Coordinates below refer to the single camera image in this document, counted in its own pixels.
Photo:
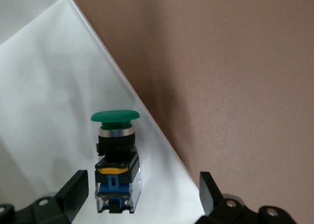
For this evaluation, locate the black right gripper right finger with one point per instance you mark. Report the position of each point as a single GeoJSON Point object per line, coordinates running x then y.
{"type": "Point", "coordinates": [208, 197]}

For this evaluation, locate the green mushroom push button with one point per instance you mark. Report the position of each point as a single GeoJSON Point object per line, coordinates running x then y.
{"type": "Point", "coordinates": [115, 145]}

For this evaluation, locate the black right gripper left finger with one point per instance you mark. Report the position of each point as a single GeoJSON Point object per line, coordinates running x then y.
{"type": "Point", "coordinates": [73, 192]}

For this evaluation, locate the white plastic drawer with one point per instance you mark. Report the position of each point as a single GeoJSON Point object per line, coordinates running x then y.
{"type": "Point", "coordinates": [49, 86]}

